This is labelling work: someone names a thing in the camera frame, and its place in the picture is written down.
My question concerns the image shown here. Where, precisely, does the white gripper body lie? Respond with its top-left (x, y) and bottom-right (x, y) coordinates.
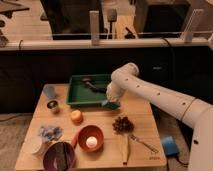
top-left (106, 82), bottom-right (124, 102)

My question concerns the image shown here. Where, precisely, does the blue-grey sponge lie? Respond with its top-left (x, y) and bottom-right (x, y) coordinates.
top-left (101, 100), bottom-right (120, 109)

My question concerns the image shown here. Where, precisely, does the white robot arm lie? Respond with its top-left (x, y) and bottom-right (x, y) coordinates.
top-left (106, 63), bottom-right (213, 171)

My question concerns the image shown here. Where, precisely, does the black brush in tray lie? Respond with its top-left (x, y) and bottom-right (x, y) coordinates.
top-left (82, 78), bottom-right (106, 93)

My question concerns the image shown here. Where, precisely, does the green plastic tray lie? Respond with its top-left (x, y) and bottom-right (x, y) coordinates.
top-left (67, 74), bottom-right (111, 108)

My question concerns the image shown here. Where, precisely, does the dark grape bunch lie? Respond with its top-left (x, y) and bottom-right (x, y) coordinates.
top-left (112, 116), bottom-right (134, 133)

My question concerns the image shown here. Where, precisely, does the wooden spatula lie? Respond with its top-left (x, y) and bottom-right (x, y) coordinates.
top-left (121, 134), bottom-right (129, 165)

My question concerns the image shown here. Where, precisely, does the orange fruit toy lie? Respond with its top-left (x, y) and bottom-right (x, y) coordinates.
top-left (70, 110), bottom-right (83, 124)

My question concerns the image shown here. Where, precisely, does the wooden board table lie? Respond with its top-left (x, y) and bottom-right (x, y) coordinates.
top-left (14, 83), bottom-right (168, 171)

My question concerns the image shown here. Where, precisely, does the orange bowl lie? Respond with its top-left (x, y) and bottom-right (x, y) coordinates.
top-left (78, 125), bottom-right (104, 152)

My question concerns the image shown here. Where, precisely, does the white egg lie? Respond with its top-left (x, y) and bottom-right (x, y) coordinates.
top-left (86, 136), bottom-right (97, 148)

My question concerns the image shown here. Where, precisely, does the blue box on floor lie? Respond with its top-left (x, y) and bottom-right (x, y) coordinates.
top-left (161, 136), bottom-right (179, 156)

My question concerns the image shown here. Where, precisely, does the blue crumpled cloth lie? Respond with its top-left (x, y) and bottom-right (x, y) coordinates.
top-left (38, 125), bottom-right (63, 141)

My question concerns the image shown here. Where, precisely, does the white cup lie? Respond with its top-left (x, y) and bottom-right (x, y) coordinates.
top-left (23, 136), bottom-right (45, 155)

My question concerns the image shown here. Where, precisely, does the white horizontal rail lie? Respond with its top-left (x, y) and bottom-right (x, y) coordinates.
top-left (0, 37), bottom-right (210, 51)

